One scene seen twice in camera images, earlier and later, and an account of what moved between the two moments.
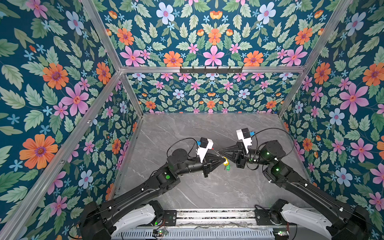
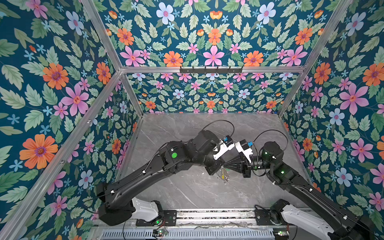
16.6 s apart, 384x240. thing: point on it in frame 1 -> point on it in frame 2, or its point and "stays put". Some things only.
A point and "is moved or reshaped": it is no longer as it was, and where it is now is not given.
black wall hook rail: [211, 71] stays put
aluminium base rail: [216, 218] stays put
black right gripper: [240, 157] -> [245, 168]
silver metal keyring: [220, 155] is moved or reshaped
